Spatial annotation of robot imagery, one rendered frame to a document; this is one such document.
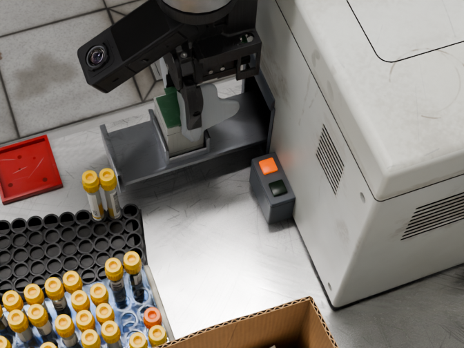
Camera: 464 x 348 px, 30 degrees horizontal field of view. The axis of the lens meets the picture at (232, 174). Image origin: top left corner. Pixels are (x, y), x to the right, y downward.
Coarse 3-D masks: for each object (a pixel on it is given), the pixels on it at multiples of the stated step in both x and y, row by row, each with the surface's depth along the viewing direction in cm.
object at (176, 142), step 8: (160, 96) 91; (160, 112) 89; (160, 120) 91; (160, 128) 93; (168, 128) 88; (176, 128) 89; (168, 136) 90; (176, 136) 90; (168, 144) 91; (176, 144) 92; (184, 144) 92; (192, 144) 93; (200, 144) 94; (176, 152) 93; (184, 152) 94
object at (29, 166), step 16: (16, 144) 98; (32, 144) 99; (48, 144) 98; (0, 160) 98; (16, 160) 98; (32, 160) 98; (48, 160) 98; (0, 176) 97; (16, 176) 97; (32, 176) 97; (48, 176) 97; (0, 192) 95; (16, 192) 96; (32, 192) 95
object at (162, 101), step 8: (168, 88) 90; (168, 96) 90; (176, 96) 90; (160, 104) 89; (168, 104) 89; (176, 104) 89; (168, 112) 89; (176, 112) 89; (168, 120) 88; (176, 120) 88
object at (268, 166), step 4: (264, 160) 93; (268, 160) 93; (272, 160) 93; (260, 164) 93; (264, 164) 93; (268, 164) 93; (272, 164) 93; (264, 168) 92; (268, 168) 92; (272, 168) 92; (276, 168) 92; (264, 172) 92; (268, 172) 92
